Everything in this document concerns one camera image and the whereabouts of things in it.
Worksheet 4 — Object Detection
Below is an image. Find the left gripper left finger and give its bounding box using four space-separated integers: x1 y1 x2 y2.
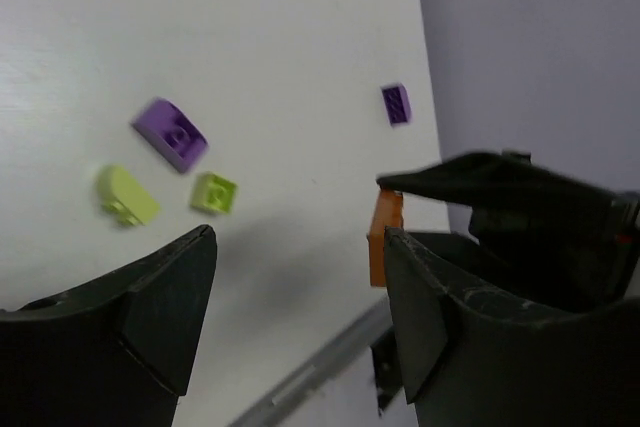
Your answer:
1 225 217 426

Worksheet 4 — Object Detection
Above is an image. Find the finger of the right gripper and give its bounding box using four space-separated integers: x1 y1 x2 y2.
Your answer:
376 151 639 237
411 231 615 310

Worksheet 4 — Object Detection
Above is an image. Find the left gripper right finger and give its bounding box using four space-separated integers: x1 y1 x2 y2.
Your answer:
384 228 639 426

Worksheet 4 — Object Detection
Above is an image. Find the orange studded lego brick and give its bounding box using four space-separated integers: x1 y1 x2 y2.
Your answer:
366 189 405 288

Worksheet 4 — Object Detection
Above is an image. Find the lime green hollow lego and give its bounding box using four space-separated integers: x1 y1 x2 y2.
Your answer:
190 172 237 214

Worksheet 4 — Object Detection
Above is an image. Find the purple curved lego brick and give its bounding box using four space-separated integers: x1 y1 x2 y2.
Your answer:
381 83 412 127

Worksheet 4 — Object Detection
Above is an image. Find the light green lego brick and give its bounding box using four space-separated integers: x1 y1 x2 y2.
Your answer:
96 165 160 226

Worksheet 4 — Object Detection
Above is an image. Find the purple hollow lego brick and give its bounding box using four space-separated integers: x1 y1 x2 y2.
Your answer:
131 98 208 174

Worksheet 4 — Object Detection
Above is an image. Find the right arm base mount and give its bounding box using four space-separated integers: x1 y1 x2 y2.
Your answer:
371 328 403 417

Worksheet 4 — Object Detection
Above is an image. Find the aluminium table rail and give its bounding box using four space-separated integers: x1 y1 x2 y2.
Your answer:
230 297 392 427

